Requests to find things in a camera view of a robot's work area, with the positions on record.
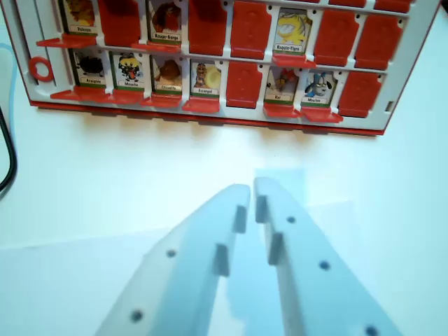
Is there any red board flap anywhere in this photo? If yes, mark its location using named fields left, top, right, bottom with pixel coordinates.
left=225, top=62, right=264, bottom=109

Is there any red and white game board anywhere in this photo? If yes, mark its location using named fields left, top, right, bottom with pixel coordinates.
left=0, top=0, right=445, bottom=138

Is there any long black cable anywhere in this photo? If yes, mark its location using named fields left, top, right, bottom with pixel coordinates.
left=0, top=104, right=18, bottom=199

